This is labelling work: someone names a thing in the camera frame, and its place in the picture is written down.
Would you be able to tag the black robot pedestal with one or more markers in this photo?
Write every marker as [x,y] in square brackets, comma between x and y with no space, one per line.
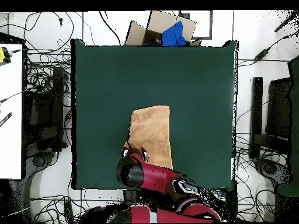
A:
[129,196]

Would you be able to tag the yellow and black device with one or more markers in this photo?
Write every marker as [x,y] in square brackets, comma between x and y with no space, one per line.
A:
[2,56]

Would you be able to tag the black floor box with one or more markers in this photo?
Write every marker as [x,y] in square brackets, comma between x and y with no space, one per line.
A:
[232,200]

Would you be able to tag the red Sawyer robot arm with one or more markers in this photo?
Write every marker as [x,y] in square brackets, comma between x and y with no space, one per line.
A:
[154,177]

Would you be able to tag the tan terry towel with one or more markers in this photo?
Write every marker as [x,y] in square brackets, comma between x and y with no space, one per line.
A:
[151,130]

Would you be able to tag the black flat strip tool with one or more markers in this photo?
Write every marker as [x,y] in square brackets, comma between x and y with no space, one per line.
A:
[5,119]

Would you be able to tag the black tripod leg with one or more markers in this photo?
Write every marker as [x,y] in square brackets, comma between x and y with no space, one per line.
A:
[286,22]

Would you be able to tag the open cardboard box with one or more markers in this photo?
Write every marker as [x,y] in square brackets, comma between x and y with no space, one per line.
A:
[161,21]

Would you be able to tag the black power strip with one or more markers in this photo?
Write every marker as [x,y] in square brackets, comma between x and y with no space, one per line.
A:
[68,212]

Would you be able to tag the blue garment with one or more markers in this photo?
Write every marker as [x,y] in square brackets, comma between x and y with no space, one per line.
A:
[174,36]

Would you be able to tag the dark square floor frame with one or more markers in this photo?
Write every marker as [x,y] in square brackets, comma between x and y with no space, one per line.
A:
[211,28]

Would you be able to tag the black upright bar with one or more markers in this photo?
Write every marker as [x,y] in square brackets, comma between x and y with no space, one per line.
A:
[256,112]

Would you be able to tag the dark green fabric piece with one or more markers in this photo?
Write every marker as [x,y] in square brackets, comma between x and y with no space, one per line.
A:
[294,116]

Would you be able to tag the dark green table cloth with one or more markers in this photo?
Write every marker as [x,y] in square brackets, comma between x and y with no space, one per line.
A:
[105,81]

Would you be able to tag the black power adapter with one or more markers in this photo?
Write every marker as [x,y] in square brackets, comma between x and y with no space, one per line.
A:
[261,54]

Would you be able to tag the white desk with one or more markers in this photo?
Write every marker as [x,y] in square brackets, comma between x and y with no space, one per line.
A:
[10,116]

